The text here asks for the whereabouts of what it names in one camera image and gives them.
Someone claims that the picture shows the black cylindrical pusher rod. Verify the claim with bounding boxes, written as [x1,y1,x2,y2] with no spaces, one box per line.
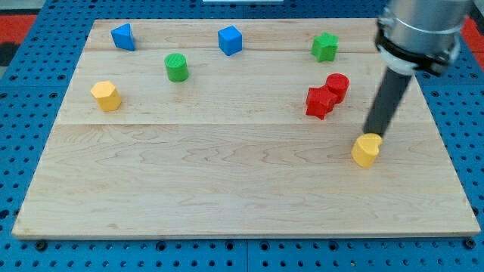
[363,68,411,137]

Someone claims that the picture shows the red star block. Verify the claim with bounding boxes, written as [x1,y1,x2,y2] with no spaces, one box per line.
[306,85,338,119]

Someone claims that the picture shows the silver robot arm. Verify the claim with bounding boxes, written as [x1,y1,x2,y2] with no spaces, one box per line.
[362,0,473,137]

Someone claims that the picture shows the yellow heart block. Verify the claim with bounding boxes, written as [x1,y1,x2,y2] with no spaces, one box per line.
[351,133,383,168]

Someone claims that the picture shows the green star block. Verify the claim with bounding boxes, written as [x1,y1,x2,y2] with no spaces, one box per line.
[311,32,339,62]

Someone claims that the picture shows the red cylinder block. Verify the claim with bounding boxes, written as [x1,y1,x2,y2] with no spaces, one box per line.
[325,73,349,104]

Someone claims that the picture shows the blue cube block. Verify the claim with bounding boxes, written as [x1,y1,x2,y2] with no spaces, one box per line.
[218,26,243,56]

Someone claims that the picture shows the green cylinder block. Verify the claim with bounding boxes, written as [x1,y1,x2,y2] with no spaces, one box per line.
[164,53,189,82]

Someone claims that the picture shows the wooden board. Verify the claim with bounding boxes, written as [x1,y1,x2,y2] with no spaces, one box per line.
[12,19,480,240]

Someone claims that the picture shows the blue triangle block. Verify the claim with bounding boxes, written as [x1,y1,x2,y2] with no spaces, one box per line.
[110,23,135,51]

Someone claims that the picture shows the yellow hexagon block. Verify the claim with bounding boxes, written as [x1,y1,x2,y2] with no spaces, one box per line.
[91,81,122,112]

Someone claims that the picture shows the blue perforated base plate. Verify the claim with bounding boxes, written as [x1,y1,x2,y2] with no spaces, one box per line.
[1,0,483,271]

